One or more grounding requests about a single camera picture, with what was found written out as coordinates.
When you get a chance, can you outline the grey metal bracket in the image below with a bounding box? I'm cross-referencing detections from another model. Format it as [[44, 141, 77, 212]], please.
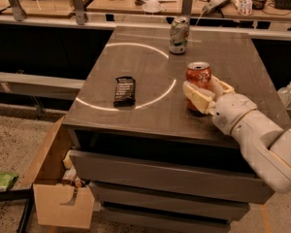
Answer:
[[8, 0, 26, 21], [72, 0, 87, 25], [181, 0, 193, 17]]

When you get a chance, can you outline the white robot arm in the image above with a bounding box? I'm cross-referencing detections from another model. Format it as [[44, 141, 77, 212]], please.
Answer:
[[182, 77, 291, 193]]

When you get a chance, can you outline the red white snack packet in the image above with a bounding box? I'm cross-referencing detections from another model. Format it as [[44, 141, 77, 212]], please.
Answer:
[[235, 0, 252, 16]]

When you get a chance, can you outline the grey drawer cabinet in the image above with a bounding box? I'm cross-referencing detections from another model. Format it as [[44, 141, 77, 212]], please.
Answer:
[[64, 27, 291, 233]]

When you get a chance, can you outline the green chip bag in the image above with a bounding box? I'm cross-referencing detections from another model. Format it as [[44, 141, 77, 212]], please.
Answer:
[[0, 172, 18, 192]]

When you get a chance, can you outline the black snack bar wrapper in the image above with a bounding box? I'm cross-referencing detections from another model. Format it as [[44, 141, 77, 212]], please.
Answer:
[[113, 76, 136, 107]]

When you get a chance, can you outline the white power strip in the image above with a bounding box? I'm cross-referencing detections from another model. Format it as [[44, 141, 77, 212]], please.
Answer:
[[202, 0, 231, 15]]

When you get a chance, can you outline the grey metal bracket left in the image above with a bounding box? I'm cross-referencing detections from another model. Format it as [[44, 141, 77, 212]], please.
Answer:
[[8, 0, 26, 21]]

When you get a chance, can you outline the grey metal bracket middle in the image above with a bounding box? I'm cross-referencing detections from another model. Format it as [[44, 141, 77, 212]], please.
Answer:
[[72, 0, 87, 25]]

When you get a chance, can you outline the red coke can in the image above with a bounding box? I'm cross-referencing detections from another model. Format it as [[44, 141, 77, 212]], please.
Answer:
[[184, 60, 213, 113]]

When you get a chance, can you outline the cardboard box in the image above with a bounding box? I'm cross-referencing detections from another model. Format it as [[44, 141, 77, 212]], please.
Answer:
[[22, 117, 94, 229]]

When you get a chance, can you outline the white bowl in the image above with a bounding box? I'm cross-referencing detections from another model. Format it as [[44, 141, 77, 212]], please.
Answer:
[[142, 0, 162, 14]]

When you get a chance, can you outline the grey metal bracket right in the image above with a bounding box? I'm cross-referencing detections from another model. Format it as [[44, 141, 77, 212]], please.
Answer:
[[181, 0, 193, 17]]

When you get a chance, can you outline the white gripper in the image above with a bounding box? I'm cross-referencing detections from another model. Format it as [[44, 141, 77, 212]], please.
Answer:
[[182, 76, 257, 135]]

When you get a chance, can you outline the green and white soda can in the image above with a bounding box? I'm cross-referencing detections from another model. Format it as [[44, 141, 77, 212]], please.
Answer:
[[169, 17, 189, 54]]

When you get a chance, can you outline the clear sanitizer bottle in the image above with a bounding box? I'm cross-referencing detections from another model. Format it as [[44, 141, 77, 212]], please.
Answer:
[[277, 82, 291, 107]]

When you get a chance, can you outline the black mesh cup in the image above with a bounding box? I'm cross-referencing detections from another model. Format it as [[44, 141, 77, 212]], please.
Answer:
[[252, 0, 268, 10]]

